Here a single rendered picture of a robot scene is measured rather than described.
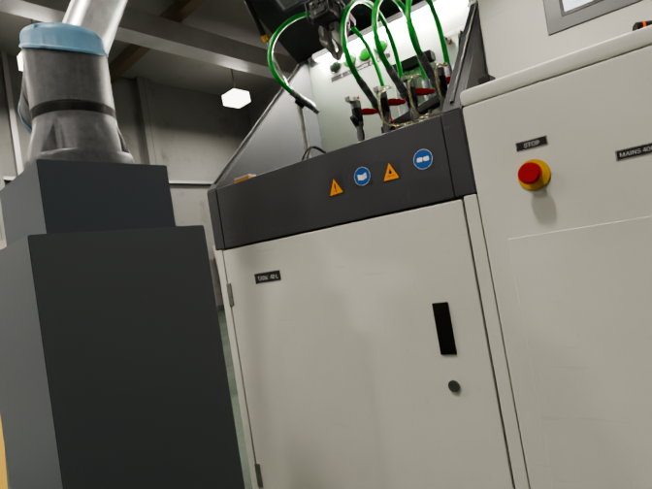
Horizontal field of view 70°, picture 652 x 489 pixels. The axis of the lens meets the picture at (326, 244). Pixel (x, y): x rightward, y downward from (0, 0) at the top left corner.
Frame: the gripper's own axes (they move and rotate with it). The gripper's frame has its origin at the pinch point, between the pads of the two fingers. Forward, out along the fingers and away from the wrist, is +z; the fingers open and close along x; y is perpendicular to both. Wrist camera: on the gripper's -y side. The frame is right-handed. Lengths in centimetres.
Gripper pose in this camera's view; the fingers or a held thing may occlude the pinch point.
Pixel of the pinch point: (339, 56)
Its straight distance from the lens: 133.0
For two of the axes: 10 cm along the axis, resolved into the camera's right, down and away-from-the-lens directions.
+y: -5.6, 0.6, -8.2
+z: 1.6, 9.9, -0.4
